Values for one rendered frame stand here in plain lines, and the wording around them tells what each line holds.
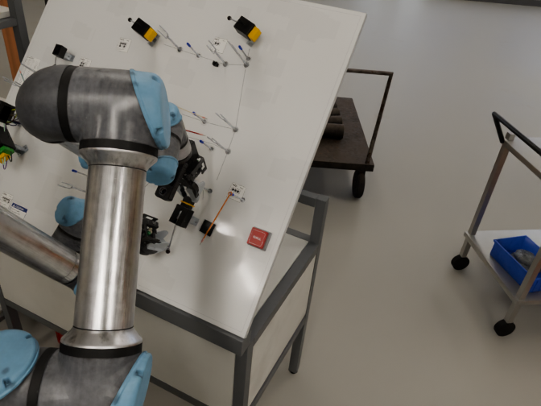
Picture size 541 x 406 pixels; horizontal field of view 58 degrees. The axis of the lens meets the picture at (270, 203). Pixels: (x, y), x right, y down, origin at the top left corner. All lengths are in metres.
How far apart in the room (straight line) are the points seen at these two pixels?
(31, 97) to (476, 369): 2.42
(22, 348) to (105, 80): 0.40
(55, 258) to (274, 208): 0.62
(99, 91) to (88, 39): 1.20
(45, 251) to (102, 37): 1.00
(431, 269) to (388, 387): 0.97
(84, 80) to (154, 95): 0.10
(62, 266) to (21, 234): 0.13
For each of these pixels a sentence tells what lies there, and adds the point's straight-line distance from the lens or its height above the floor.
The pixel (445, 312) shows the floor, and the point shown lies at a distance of 2.99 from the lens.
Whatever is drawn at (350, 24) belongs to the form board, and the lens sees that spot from 1.59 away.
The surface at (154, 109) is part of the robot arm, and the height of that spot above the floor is 1.68.
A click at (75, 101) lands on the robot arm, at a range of 0.77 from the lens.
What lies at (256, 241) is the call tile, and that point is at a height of 1.10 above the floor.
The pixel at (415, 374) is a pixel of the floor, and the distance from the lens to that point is 2.63.
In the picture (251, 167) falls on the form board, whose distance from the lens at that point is 1.49.
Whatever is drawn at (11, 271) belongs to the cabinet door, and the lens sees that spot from 2.18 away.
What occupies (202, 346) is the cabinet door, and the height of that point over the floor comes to 0.70.
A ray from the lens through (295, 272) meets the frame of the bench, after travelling 1.76.
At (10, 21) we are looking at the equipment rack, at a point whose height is 1.43.
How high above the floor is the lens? 1.98
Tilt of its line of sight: 34 degrees down
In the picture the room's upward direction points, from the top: 6 degrees clockwise
